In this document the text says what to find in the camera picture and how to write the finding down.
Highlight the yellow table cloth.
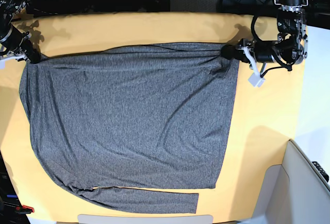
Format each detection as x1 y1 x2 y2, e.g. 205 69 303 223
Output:
1 12 305 222

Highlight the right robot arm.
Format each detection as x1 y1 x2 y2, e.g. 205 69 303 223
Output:
1 0 41 64

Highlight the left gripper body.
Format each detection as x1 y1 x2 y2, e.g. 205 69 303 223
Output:
236 39 276 68

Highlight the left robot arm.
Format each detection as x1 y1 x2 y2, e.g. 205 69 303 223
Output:
221 0 308 71

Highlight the black remote control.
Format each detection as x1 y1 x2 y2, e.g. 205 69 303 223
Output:
312 161 329 183

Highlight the grey long-sleeve T-shirt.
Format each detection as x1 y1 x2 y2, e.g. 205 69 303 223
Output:
19 43 239 214

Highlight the red clamp left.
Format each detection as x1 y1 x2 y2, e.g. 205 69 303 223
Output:
15 205 35 215

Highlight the white box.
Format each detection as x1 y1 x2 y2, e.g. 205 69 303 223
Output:
250 140 329 223

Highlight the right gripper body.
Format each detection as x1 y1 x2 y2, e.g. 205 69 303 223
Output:
1 25 30 56

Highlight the dark round stool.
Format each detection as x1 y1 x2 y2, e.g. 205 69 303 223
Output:
216 0 264 15

